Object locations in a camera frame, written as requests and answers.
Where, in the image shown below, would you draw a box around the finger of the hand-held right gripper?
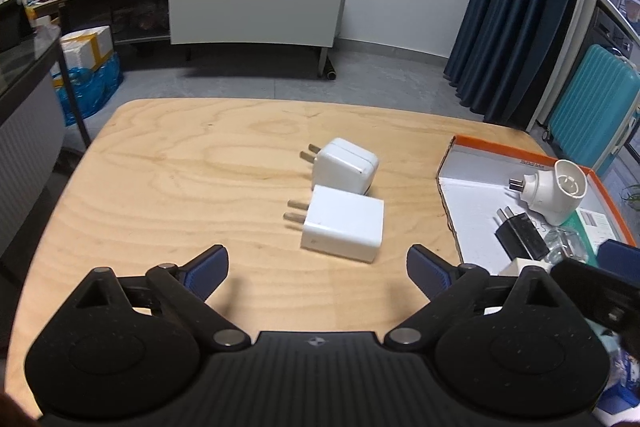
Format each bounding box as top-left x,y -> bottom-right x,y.
549,257 -> 640,339

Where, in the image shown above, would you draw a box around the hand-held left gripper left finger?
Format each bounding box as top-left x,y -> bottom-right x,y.
74,244 -> 252,351

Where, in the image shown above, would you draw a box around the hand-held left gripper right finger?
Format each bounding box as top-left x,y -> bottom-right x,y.
384,244 -> 564,351

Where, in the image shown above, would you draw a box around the blue dental floss box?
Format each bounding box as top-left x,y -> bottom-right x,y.
596,239 -> 640,269

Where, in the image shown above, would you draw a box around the orange-edged cardboard box lid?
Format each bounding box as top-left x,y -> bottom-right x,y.
435,135 -> 640,279

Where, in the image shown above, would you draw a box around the white cube charger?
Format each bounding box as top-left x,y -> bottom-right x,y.
283,185 -> 385,264

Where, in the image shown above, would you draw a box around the black charger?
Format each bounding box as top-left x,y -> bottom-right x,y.
494,205 -> 551,262

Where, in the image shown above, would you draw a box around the white funnel plug-in device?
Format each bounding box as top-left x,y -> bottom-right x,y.
508,159 -> 587,227

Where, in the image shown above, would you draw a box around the rounded white charger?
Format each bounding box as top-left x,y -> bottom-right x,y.
298,137 -> 380,197

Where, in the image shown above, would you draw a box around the clear plastic item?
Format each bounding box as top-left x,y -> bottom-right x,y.
542,227 -> 587,264

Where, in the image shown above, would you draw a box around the teal green carton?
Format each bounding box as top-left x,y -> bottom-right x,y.
577,209 -> 614,254

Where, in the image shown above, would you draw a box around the potted spider plants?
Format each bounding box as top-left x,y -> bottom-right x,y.
620,184 -> 640,214

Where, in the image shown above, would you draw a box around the teal suitcase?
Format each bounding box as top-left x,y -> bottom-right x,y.
546,44 -> 640,181

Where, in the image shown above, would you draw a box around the blue plastic bag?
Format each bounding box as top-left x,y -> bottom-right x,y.
52,51 -> 125,128

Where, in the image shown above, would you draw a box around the taped white cardboard box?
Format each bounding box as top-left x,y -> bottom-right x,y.
59,25 -> 115,73

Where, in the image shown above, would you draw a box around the white tv cabinet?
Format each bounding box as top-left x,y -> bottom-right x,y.
29,0 -> 352,81

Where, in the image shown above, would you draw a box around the washing machine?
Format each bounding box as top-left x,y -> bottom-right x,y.
584,6 -> 640,58

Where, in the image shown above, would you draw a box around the dark blue curtain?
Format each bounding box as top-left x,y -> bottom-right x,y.
443,0 -> 602,128

